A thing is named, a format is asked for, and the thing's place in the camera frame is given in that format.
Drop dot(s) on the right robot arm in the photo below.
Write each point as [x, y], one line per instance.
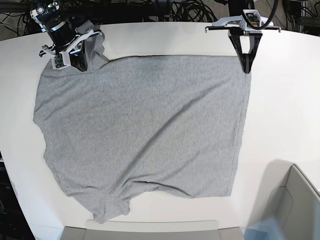
[43, 11]

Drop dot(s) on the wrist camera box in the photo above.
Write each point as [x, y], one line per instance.
[253, 19]
[60, 61]

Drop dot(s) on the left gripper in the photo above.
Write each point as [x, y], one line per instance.
[241, 23]

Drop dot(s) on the grey T-shirt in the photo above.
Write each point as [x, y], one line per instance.
[123, 127]

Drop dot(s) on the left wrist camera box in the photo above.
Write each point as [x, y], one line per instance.
[253, 19]

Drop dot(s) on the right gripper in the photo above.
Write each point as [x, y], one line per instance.
[75, 45]

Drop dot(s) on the grey bin at right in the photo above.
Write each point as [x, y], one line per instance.
[293, 209]

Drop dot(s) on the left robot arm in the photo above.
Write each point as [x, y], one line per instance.
[237, 6]

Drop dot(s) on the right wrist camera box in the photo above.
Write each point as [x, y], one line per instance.
[60, 61]

